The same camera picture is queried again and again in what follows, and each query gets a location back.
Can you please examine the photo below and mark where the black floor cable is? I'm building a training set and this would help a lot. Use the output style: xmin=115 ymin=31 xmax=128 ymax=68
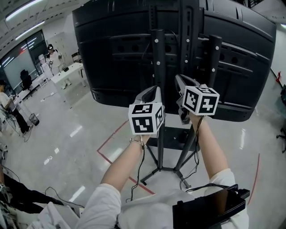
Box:
xmin=44 ymin=187 xmax=85 ymax=209

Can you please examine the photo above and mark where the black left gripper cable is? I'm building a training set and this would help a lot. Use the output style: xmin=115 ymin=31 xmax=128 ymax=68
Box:
xmin=126 ymin=145 xmax=146 ymax=204

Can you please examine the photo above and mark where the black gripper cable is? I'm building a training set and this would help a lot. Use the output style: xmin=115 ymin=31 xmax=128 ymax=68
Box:
xmin=126 ymin=145 xmax=146 ymax=204
xmin=180 ymin=115 xmax=205 ymax=182

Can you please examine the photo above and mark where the person's left forearm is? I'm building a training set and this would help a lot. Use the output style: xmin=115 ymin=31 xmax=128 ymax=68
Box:
xmin=100 ymin=134 xmax=153 ymax=191

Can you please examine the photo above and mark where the black TV stand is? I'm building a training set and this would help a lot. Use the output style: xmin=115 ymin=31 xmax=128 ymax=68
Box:
xmin=140 ymin=0 xmax=223 ymax=189

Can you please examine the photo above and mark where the person's right forearm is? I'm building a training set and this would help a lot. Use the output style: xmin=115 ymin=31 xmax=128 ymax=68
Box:
xmin=189 ymin=114 xmax=229 ymax=182

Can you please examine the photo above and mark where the person's white shirt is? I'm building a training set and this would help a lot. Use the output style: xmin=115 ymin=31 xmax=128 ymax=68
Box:
xmin=75 ymin=167 xmax=250 ymax=229

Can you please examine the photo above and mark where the black flat-screen TV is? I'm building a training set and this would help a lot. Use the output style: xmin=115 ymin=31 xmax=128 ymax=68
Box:
xmin=71 ymin=0 xmax=278 ymax=123

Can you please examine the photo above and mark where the black wheeled office chair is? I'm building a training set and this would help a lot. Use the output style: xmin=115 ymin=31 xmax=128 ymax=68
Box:
xmin=276 ymin=127 xmax=286 ymax=154

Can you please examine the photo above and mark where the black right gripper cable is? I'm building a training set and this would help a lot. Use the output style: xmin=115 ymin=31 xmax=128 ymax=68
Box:
xmin=180 ymin=115 xmax=205 ymax=182

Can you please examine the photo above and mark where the white table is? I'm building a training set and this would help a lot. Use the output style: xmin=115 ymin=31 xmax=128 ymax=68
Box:
xmin=50 ymin=62 xmax=87 ymax=106

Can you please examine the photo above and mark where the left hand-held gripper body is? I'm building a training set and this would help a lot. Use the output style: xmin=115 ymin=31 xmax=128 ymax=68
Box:
xmin=128 ymin=85 xmax=166 ymax=136

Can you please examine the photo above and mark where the white water dispenser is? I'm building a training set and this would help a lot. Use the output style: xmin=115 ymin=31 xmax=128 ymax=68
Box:
xmin=38 ymin=53 xmax=49 ymax=87

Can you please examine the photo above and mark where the black chest-mounted device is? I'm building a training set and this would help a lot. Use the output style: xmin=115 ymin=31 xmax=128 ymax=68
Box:
xmin=172 ymin=183 xmax=251 ymax=229

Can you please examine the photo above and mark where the metal wrist bracelet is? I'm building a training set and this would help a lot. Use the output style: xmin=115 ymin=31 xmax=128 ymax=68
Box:
xmin=130 ymin=137 xmax=147 ymax=148

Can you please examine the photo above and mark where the white low cabinet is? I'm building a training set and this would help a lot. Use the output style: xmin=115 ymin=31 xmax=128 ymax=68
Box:
xmin=26 ymin=201 xmax=84 ymax=229

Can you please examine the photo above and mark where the black mesh waste bin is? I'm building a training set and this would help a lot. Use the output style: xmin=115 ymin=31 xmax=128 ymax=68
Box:
xmin=29 ymin=113 xmax=40 ymax=127

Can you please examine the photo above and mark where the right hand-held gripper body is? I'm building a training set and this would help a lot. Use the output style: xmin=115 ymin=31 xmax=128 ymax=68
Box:
xmin=175 ymin=74 xmax=220 ymax=126

